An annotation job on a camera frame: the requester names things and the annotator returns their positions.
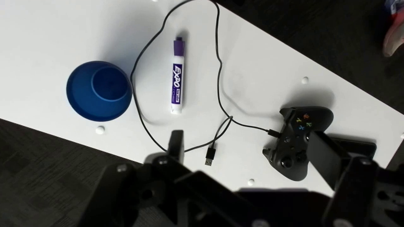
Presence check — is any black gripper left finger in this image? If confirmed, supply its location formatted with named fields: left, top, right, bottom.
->
left=166, top=128, right=186, bottom=165

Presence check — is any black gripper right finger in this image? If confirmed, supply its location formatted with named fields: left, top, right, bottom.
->
left=305, top=130, right=352, bottom=193

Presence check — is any purple Expo marker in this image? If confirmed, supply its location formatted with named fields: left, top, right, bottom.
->
left=169, top=35, right=186, bottom=116

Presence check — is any blue plastic cup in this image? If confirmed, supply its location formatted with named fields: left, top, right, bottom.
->
left=65, top=59, right=133, bottom=123

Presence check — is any black game controller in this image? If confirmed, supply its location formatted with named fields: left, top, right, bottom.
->
left=261, top=106, right=334, bottom=181

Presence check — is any pink and blue shoe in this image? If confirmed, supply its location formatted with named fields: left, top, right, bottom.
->
left=381, top=0, right=404, bottom=59

